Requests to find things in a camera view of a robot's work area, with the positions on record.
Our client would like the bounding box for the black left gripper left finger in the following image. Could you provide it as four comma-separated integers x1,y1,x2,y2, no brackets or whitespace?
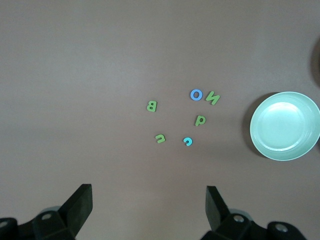
0,183,94,240

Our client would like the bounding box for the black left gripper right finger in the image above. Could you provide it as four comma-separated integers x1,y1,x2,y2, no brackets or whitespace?
199,185,307,240

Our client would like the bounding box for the green letter d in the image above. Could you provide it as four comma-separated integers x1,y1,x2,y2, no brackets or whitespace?
194,114,207,127

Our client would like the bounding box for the green letter N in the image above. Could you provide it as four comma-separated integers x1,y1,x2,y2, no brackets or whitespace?
204,91,221,106

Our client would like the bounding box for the green letter B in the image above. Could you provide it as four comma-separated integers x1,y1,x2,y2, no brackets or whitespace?
145,100,158,112

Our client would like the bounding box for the green plate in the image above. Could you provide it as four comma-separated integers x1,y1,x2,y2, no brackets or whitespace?
249,91,320,162

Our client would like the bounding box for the blue letter O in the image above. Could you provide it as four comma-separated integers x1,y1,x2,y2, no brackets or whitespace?
190,88,204,101

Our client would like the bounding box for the brown table cover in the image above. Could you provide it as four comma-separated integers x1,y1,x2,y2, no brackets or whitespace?
0,0,320,240

